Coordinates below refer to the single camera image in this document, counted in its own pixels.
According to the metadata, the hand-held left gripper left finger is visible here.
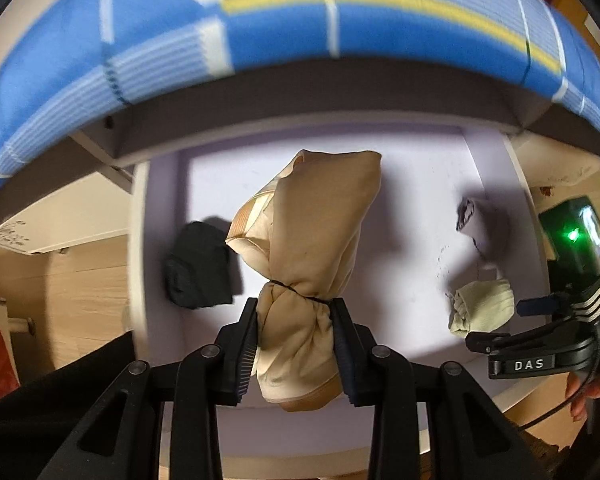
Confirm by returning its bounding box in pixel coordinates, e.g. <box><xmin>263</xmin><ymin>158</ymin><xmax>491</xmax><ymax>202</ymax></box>
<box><xmin>37</xmin><ymin>298</ymin><xmax>259</xmax><ymax>480</ymax></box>

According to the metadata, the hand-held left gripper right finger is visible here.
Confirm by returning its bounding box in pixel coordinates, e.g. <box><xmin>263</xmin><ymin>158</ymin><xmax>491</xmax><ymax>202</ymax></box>
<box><xmin>329</xmin><ymin>298</ymin><xmax>550</xmax><ymax>480</ymax></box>

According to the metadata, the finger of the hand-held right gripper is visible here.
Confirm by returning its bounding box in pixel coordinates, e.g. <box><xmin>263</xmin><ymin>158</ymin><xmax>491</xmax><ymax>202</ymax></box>
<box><xmin>516</xmin><ymin>294</ymin><xmax>581</xmax><ymax>317</ymax></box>
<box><xmin>465</xmin><ymin>317</ymin><xmax>598</xmax><ymax>356</ymax></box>

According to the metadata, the pale yellow sock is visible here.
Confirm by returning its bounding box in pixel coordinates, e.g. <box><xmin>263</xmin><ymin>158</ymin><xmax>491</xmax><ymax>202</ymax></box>
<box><xmin>447</xmin><ymin>279</ymin><xmax>515</xmax><ymax>338</ymax></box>

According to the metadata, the grey white knit sock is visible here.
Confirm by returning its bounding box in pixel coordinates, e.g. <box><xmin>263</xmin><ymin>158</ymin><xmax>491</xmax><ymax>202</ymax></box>
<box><xmin>455</xmin><ymin>197</ymin><xmax>506</xmax><ymax>261</ymax></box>

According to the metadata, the black sock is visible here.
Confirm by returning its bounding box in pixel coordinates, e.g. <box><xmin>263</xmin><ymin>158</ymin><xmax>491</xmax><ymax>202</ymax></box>
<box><xmin>162</xmin><ymin>221</ymin><xmax>236</xmax><ymax>310</ymax></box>

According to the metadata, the beige cloth bundle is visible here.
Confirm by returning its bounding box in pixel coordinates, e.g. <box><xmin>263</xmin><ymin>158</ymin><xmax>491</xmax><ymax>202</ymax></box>
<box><xmin>225</xmin><ymin>149</ymin><xmax>383</xmax><ymax>413</ymax></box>

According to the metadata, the person's right hand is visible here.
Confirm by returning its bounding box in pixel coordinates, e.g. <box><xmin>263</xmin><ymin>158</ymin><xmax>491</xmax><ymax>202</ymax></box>
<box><xmin>565</xmin><ymin>360</ymin><xmax>600</xmax><ymax>423</ymax></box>

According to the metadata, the white plastic object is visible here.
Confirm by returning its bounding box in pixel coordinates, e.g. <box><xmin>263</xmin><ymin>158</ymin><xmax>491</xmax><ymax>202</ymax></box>
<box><xmin>0</xmin><ymin>295</ymin><xmax>36</xmax><ymax>336</ymax></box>

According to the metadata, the blue plaid cloth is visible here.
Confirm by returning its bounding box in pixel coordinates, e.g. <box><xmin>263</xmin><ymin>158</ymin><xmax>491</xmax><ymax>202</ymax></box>
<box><xmin>0</xmin><ymin>0</ymin><xmax>600</xmax><ymax>201</ymax></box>

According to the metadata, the black cable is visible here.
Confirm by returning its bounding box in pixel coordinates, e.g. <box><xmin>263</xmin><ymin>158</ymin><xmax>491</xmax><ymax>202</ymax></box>
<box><xmin>517</xmin><ymin>355</ymin><xmax>600</xmax><ymax>431</ymax></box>

